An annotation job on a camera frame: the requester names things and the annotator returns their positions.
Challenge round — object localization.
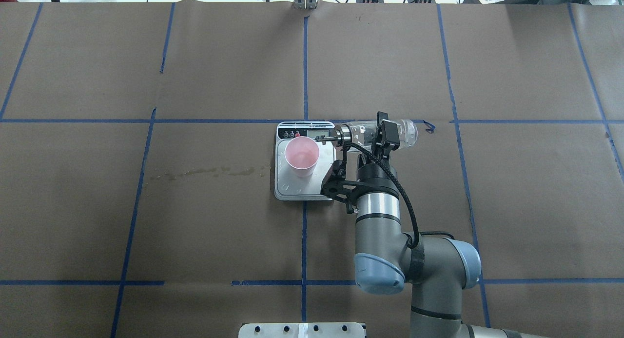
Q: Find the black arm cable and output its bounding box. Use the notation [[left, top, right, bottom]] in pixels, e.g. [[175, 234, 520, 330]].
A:
[[349, 142, 456, 248]]

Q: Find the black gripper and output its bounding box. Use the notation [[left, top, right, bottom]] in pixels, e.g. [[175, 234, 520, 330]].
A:
[[357, 112, 399, 195]]

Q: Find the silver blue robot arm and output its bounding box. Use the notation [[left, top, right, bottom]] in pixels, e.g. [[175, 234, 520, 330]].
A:
[[347, 112, 527, 338]]

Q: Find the pink plastic cup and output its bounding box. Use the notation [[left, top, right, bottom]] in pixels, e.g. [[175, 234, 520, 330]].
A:
[[284, 136, 320, 178]]

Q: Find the white digital kitchen scale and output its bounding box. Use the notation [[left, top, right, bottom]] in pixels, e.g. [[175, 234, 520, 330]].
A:
[[274, 121, 336, 201]]

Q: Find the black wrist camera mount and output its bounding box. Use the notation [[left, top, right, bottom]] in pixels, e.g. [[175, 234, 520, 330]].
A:
[[321, 160, 397, 214]]

